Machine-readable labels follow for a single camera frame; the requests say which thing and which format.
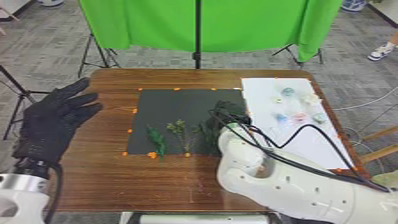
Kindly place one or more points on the blue flower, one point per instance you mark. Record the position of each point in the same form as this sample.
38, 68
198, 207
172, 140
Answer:
282, 117
289, 91

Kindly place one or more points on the white flower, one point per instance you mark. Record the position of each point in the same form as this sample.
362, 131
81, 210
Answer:
276, 99
308, 98

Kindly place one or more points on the white sheet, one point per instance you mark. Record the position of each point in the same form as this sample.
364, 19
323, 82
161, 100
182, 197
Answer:
278, 136

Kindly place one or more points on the person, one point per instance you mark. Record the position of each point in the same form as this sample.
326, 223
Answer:
383, 51

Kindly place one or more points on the dark green sprig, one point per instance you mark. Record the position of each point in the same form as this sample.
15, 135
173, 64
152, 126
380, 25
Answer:
209, 131

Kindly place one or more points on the yellow-green sprig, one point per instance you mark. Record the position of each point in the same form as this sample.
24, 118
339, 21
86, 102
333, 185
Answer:
179, 128

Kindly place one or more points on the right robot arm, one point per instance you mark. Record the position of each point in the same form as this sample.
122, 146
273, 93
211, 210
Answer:
296, 190

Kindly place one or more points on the pink flower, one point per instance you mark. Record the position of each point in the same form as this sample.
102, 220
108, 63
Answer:
301, 116

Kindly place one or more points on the pale grey bar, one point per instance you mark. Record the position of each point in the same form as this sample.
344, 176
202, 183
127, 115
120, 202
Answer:
202, 219

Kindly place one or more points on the black backdrop stand pole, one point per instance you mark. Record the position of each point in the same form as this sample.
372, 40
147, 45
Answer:
198, 33

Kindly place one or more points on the wooden chair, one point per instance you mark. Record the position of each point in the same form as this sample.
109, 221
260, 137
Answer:
380, 146

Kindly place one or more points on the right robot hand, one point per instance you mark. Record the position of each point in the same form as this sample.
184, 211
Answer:
230, 109

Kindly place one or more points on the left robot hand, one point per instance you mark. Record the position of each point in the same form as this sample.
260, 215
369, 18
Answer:
51, 123

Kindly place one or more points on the dark mat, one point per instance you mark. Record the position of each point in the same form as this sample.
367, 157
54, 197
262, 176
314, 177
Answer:
179, 106

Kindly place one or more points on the black tripod stand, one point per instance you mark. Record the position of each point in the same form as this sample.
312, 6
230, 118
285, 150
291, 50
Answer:
21, 93
300, 53
99, 55

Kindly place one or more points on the pale green flower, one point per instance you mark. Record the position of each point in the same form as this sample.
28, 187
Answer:
321, 117

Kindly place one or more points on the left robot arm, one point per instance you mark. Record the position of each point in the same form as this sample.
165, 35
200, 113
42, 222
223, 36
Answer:
21, 193

